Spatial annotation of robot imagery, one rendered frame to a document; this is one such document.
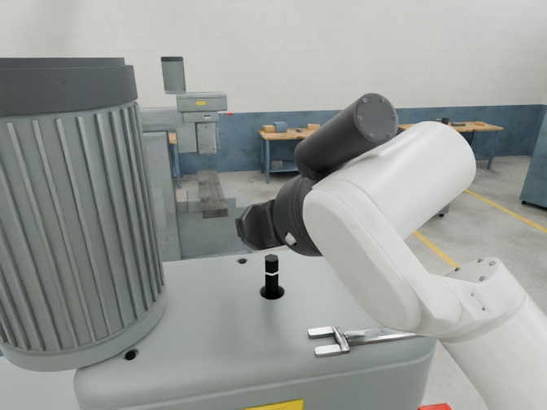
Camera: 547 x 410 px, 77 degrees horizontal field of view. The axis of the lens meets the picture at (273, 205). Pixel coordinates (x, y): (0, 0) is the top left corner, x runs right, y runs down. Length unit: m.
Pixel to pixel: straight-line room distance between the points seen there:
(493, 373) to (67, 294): 0.37
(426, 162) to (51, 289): 0.36
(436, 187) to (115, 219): 0.31
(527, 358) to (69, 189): 0.37
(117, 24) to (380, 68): 4.91
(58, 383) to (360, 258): 0.54
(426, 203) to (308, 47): 6.97
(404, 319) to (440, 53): 8.22
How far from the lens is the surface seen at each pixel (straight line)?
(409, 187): 0.24
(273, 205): 0.37
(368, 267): 0.22
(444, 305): 0.23
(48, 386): 0.67
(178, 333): 0.48
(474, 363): 0.27
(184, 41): 6.92
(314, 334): 0.46
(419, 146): 0.26
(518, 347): 0.26
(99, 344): 0.46
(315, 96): 7.28
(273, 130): 6.66
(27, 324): 0.46
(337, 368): 0.47
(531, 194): 6.76
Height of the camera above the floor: 2.21
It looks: 23 degrees down
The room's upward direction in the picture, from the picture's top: straight up
